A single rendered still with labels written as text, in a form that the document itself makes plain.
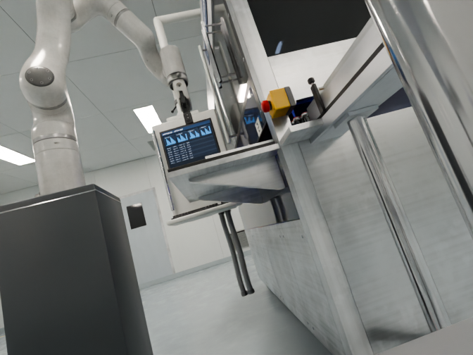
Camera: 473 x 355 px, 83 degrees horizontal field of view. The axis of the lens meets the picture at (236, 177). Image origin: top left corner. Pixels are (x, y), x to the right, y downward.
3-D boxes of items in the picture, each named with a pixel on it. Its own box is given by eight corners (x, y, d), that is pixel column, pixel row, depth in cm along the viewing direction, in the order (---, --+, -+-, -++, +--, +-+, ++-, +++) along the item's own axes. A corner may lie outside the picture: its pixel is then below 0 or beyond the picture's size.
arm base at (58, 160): (10, 206, 70) (1, 141, 73) (48, 213, 88) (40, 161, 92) (86, 187, 74) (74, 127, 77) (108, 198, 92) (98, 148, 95)
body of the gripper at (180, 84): (185, 73, 105) (193, 98, 103) (188, 87, 115) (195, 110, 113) (167, 77, 104) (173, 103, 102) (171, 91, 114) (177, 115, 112)
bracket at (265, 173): (283, 188, 103) (273, 157, 106) (285, 187, 100) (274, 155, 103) (198, 213, 99) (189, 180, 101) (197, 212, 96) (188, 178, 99)
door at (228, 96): (236, 144, 194) (215, 74, 204) (243, 117, 148) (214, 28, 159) (236, 144, 193) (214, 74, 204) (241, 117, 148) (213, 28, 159)
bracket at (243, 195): (262, 203, 152) (255, 182, 154) (263, 203, 149) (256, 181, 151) (204, 220, 148) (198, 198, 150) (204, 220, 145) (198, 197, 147)
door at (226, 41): (243, 116, 148) (214, 27, 159) (253, 69, 106) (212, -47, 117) (241, 117, 148) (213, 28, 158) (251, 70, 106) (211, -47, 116)
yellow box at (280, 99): (290, 114, 94) (284, 96, 95) (296, 104, 87) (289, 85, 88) (270, 119, 93) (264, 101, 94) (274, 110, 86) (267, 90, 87)
